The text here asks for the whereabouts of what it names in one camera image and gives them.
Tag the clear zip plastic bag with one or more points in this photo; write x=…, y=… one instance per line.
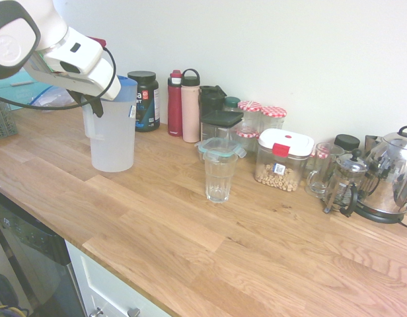
x=55, y=97

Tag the red water bottle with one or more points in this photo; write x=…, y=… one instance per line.
x=174, y=109

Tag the clear glass mug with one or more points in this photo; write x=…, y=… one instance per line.
x=319, y=178

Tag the metal drawer knob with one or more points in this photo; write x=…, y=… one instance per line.
x=134, y=312
x=97, y=312

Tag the glass french press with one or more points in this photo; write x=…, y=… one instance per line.
x=345, y=185

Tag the glass jar green lid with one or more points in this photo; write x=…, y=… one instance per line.
x=232, y=103

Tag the clear drinking glass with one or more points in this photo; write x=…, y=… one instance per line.
x=220, y=178

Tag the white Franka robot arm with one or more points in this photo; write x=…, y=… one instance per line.
x=15, y=36

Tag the black shaker bottle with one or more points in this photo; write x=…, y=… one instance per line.
x=210, y=97

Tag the translucent plastic pitcher blue lid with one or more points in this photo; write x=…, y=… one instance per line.
x=112, y=138

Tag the black Vega protein tub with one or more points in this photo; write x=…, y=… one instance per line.
x=147, y=99

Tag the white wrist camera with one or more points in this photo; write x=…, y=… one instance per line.
x=81, y=54

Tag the white cabinet drawer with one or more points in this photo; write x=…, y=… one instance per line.
x=104, y=284

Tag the black dishwasher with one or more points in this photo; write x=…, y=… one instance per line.
x=31, y=257

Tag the stainless steel electric kettle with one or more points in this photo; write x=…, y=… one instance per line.
x=392, y=178

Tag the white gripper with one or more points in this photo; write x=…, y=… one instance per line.
x=104, y=82

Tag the clear canister black square lid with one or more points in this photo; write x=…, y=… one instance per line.
x=220, y=123

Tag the glass container teal lid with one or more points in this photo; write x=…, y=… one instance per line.
x=203, y=148

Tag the small jar red checked lid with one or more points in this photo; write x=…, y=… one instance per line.
x=323, y=151
x=247, y=138

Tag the glass jar black lid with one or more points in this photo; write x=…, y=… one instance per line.
x=347, y=142

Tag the pink bottle black lid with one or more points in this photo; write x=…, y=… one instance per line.
x=190, y=112

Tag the teal bread box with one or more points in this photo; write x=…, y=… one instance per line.
x=15, y=87

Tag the cereal container white red lid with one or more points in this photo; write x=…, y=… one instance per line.
x=279, y=165

